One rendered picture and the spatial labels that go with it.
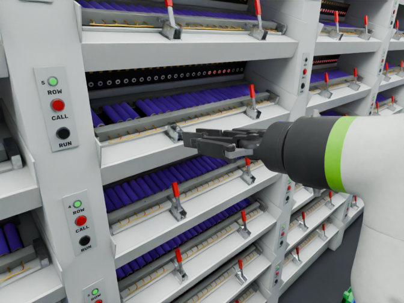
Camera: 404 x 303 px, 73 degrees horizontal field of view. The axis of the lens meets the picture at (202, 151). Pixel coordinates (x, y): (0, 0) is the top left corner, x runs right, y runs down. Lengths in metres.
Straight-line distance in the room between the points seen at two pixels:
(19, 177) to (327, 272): 1.57
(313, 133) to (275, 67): 0.59
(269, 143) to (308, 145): 0.06
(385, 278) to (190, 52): 0.47
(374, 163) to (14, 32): 0.44
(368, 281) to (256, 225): 0.71
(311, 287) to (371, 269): 1.34
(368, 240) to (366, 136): 0.10
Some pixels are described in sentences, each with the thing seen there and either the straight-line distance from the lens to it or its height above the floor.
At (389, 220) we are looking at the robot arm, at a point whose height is 1.02.
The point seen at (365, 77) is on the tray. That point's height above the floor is 1.01.
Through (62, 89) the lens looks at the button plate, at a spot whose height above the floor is 1.11.
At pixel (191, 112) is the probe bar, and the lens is 0.66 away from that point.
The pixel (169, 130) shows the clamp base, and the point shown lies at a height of 0.99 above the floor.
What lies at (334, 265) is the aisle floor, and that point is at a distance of 1.83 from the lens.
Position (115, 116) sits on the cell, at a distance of 0.61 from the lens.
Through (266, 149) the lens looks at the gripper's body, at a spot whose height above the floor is 1.03.
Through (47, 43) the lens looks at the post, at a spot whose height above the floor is 1.17.
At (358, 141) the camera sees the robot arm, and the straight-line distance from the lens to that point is 0.32.
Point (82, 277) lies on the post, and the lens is 0.61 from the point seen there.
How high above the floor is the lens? 1.17
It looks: 22 degrees down
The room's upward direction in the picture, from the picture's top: straight up
